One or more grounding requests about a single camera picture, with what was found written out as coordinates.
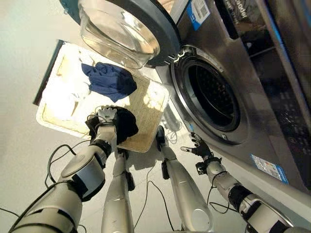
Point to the silver robot leg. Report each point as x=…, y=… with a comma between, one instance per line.
x=117, y=194
x=187, y=191

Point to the blue white energy label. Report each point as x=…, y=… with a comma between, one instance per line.
x=198, y=13

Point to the silver front-load washing machine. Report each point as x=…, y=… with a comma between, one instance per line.
x=264, y=102

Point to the black garment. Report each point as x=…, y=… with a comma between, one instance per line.
x=126, y=123

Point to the left silver robot leg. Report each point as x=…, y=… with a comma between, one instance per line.
x=117, y=194

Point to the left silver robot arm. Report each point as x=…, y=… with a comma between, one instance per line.
x=73, y=184

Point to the white garment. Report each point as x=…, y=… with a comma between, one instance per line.
x=65, y=97

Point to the right dark robot foot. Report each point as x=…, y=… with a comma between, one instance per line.
x=160, y=137

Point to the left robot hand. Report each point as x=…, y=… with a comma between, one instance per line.
x=107, y=116

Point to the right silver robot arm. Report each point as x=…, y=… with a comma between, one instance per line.
x=243, y=194

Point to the washing machine drum opening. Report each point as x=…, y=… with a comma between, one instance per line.
x=213, y=97

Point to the white plastic laundry basket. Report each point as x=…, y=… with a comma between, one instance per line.
x=148, y=109

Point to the right silver robot leg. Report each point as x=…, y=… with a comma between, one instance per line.
x=187, y=191

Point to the dark blue garment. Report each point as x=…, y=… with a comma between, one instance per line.
x=110, y=81

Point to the round washing machine door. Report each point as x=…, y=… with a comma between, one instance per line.
x=136, y=26

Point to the blue white info sticker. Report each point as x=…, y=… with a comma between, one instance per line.
x=268, y=168

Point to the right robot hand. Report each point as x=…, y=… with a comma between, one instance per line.
x=201, y=148

